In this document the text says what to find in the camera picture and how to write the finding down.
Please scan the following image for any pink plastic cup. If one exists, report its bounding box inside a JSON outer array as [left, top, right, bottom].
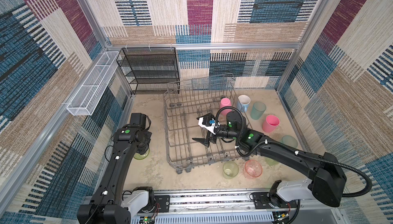
[[220, 98, 232, 116]]

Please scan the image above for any light blue mug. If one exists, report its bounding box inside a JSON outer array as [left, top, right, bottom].
[[236, 95, 251, 112]]

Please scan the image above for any green translucent cup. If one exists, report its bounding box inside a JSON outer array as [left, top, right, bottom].
[[133, 149, 150, 160]]

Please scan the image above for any green cup by right arm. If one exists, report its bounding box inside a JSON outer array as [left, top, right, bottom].
[[265, 157, 279, 166]]

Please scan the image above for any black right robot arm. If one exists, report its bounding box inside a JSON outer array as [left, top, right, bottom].
[[195, 111, 347, 207]]

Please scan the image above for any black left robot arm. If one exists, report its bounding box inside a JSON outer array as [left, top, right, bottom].
[[77, 113, 156, 224]]

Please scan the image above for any yellow-green translucent cup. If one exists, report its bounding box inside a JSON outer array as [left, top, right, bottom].
[[223, 161, 239, 179]]

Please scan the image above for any teal translucent cup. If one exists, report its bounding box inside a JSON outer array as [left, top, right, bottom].
[[251, 102, 267, 120]]

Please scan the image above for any pink translucent cup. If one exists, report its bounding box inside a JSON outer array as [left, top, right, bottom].
[[243, 160, 263, 179]]

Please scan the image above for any magenta pink cup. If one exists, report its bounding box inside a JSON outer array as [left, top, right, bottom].
[[263, 115, 280, 133]]

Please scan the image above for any black mesh shelf unit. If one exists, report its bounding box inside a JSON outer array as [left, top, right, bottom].
[[117, 47, 180, 95]]

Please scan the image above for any grey wire dish rack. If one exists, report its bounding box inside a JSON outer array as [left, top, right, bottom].
[[164, 74, 240, 174]]

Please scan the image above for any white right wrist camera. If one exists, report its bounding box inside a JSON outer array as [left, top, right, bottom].
[[198, 116, 216, 134]]

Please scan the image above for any aluminium front rail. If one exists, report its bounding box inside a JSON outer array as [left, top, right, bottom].
[[129, 189, 348, 224]]

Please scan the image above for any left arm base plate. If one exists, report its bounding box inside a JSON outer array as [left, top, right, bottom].
[[138, 195, 171, 214]]

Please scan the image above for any teal cup near right wall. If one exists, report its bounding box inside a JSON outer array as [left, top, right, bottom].
[[281, 135, 298, 148]]

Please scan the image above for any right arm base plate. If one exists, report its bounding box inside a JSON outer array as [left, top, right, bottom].
[[249, 192, 297, 209]]

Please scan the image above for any white wire wall basket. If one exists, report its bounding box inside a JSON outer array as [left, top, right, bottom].
[[67, 52, 119, 116]]

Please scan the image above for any black corrugated cable conduit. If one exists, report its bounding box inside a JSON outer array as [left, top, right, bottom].
[[214, 106, 373, 198]]

